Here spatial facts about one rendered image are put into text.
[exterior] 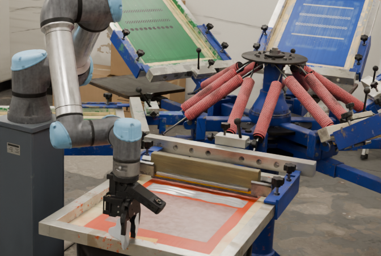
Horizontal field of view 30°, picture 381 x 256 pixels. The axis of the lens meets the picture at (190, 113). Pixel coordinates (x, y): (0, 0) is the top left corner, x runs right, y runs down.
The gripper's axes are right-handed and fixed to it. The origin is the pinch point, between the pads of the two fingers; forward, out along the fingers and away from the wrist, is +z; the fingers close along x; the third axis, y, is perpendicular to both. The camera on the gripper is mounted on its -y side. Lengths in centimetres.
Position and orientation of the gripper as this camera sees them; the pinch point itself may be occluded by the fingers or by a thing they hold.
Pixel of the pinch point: (130, 243)
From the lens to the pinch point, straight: 204.0
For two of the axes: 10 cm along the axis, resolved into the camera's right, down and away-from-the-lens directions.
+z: -0.6, 9.7, 2.4
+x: -3.7, 2.1, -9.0
